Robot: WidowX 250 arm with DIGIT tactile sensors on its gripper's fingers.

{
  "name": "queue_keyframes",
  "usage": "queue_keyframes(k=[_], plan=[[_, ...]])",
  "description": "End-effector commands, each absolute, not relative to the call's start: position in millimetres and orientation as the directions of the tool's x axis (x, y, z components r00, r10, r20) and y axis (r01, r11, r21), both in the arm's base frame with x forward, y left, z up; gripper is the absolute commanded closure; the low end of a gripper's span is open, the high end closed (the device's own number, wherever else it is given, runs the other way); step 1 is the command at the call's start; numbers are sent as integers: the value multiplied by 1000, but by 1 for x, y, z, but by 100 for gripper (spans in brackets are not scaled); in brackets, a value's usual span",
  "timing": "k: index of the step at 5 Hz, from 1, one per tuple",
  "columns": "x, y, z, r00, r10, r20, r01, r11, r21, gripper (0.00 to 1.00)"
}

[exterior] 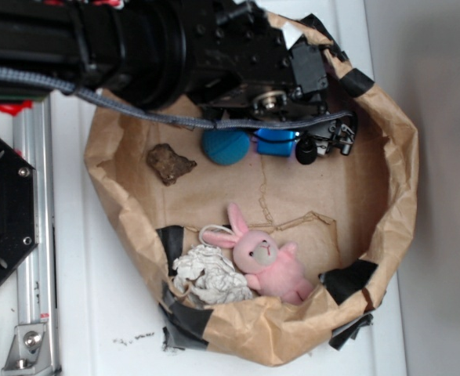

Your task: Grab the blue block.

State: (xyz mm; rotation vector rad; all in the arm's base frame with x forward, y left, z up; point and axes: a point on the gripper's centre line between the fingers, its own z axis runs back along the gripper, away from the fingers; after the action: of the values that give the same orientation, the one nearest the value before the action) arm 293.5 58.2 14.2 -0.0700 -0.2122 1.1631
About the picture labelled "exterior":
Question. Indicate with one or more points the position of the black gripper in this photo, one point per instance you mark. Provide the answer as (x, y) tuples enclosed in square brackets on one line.
[(263, 76)]

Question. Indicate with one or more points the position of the blue wooden block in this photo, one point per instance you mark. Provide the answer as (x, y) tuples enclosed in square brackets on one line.
[(278, 143)]

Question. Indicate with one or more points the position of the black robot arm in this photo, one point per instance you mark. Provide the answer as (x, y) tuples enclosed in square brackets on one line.
[(129, 56)]

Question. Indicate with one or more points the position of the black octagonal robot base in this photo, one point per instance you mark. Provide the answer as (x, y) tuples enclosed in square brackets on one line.
[(17, 213)]

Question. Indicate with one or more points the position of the blue dimpled ball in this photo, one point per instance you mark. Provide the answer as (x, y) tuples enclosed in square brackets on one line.
[(225, 147)]

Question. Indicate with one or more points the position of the brown rock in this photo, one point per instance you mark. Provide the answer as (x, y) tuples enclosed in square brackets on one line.
[(168, 165)]

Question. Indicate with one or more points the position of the brown paper bag tray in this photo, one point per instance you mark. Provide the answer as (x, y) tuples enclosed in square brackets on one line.
[(352, 217)]

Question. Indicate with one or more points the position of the pink plush bunny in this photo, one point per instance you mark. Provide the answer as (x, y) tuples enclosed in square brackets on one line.
[(270, 269)]

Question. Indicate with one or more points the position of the crumpled white paper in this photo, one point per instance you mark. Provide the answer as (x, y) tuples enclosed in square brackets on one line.
[(206, 277)]

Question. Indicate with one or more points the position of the metal corner bracket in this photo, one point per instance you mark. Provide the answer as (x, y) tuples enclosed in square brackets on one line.
[(29, 353)]

